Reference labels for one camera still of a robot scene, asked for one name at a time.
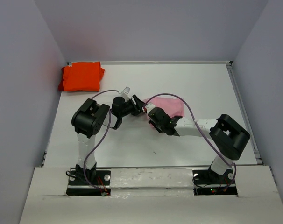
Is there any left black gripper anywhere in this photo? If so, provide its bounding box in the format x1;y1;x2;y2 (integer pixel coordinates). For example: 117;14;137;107
119;95;146;118

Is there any pink t-shirt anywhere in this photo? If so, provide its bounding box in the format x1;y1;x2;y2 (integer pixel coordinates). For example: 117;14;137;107
146;97;184;118

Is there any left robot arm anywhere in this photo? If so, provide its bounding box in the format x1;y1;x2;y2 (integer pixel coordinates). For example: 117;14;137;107
71;95;144;184

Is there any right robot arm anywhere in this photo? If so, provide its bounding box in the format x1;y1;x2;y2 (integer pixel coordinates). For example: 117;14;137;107
145;103;250;183

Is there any folded orange t-shirt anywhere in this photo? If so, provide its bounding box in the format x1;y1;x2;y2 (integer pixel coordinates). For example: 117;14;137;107
58;62;105;92

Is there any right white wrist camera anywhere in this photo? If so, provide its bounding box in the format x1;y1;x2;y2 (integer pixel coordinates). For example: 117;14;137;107
143;103;156;114

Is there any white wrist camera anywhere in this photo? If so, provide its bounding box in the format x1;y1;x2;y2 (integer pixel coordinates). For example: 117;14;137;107
143;103;156;114
119;87;130;101

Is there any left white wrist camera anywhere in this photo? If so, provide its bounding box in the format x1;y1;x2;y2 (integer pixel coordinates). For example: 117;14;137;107
119;87;130;101

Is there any aluminium table edge rail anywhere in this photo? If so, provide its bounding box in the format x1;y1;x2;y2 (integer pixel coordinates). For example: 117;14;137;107
66;60;233;66

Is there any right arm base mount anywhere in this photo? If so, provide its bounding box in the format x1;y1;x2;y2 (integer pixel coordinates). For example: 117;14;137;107
192;165;238;196

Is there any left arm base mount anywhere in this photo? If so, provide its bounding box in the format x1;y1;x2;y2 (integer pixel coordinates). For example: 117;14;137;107
65;165;111;196

